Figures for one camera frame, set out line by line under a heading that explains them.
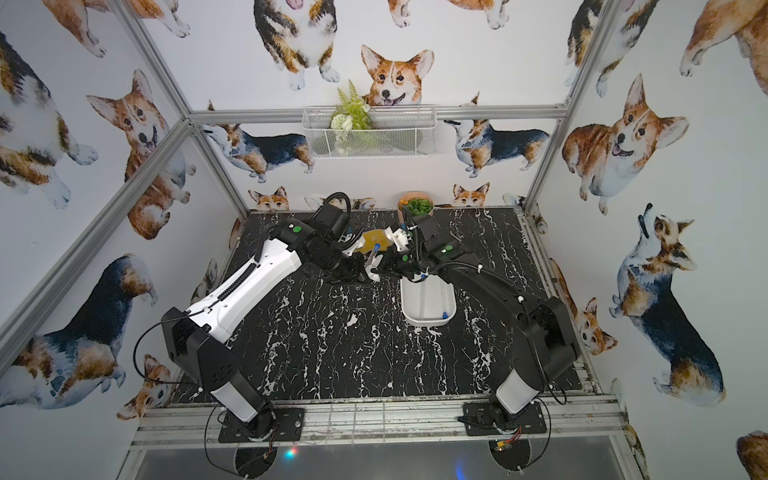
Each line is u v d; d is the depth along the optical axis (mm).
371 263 774
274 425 722
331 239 637
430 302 949
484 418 733
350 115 825
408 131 926
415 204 1068
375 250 818
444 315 921
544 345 439
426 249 640
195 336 428
